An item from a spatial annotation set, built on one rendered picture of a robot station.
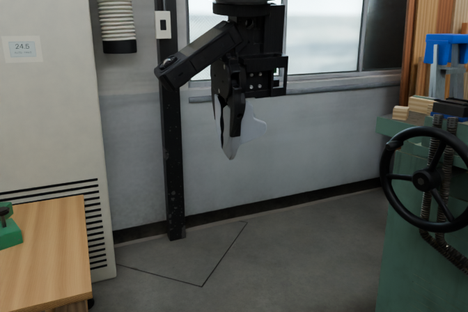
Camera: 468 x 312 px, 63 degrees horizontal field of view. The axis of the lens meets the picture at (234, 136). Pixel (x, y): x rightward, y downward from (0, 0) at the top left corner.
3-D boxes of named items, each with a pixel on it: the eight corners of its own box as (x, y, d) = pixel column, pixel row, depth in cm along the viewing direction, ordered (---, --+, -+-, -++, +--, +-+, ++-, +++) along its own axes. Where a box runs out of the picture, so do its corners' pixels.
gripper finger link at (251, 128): (269, 162, 54) (272, 100, 50) (230, 170, 52) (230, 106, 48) (260, 152, 56) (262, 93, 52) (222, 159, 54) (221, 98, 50)
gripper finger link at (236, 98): (245, 140, 49) (246, 73, 45) (234, 142, 48) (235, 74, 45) (232, 127, 53) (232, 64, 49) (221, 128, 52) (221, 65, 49)
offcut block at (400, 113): (391, 118, 130) (393, 107, 128) (394, 116, 133) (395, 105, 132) (406, 120, 127) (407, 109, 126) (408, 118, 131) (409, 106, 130)
